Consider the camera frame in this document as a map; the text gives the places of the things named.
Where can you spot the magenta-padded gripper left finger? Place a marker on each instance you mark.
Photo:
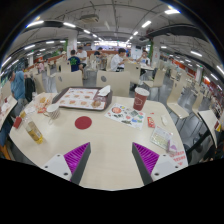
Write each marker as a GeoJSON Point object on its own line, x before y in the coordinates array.
{"type": "Point", "coordinates": [76, 158]}

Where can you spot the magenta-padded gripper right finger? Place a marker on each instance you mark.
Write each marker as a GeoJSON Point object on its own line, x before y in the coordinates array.
{"type": "Point", "coordinates": [147, 158]}

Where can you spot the clear bottle with yellow cap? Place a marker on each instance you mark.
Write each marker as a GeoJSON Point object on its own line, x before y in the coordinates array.
{"type": "Point", "coordinates": [34, 132]}

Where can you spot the clear plastic packet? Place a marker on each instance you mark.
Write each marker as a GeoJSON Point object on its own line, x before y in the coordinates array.
{"type": "Point", "coordinates": [161, 137]}

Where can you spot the white leaflet with red print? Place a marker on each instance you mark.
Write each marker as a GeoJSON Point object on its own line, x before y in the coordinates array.
{"type": "Point", "coordinates": [178, 157]}

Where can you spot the small red packet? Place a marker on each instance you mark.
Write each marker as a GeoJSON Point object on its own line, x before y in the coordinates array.
{"type": "Point", "coordinates": [151, 122]}

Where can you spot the flat round red coaster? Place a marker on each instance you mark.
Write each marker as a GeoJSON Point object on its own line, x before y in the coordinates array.
{"type": "Point", "coordinates": [83, 122]}

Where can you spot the colourful sticker sheet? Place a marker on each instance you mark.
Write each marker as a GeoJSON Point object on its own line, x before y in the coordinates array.
{"type": "Point", "coordinates": [126, 116]}

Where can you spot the red paper cup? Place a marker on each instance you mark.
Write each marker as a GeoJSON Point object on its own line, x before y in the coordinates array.
{"type": "Point", "coordinates": [140, 100]}

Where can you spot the paper tray liner with food pictures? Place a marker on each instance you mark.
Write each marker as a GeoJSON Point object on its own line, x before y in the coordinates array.
{"type": "Point", "coordinates": [78, 98]}

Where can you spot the dark serving tray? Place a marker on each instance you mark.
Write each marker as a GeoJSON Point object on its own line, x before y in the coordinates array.
{"type": "Point", "coordinates": [56, 97]}

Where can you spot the clear plastic bag with food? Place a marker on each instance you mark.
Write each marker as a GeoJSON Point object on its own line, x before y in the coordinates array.
{"type": "Point", "coordinates": [43, 102]}

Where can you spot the white paper napkin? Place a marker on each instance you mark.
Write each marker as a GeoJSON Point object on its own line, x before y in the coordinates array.
{"type": "Point", "coordinates": [104, 90]}

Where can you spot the beige chair with round hole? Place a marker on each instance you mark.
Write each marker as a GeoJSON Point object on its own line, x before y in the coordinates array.
{"type": "Point", "coordinates": [69, 81]}
{"type": "Point", "coordinates": [115, 82]}

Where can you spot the group of beige chairs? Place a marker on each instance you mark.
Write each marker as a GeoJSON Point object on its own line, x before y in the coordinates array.
{"type": "Point", "coordinates": [159, 77]}

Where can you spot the person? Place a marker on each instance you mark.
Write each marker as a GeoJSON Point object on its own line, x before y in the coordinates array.
{"type": "Point", "coordinates": [74, 62]}
{"type": "Point", "coordinates": [40, 66]}
{"type": "Point", "coordinates": [99, 51]}
{"type": "Point", "coordinates": [82, 55]}
{"type": "Point", "coordinates": [144, 59]}
{"type": "Point", "coordinates": [17, 87]}
{"type": "Point", "coordinates": [116, 61]}

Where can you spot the ceiling air conditioning unit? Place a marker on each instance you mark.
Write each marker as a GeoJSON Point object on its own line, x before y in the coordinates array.
{"type": "Point", "coordinates": [89, 18]}

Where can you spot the group of ceiling strip lights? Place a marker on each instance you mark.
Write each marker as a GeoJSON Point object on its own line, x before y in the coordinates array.
{"type": "Point", "coordinates": [172, 11]}

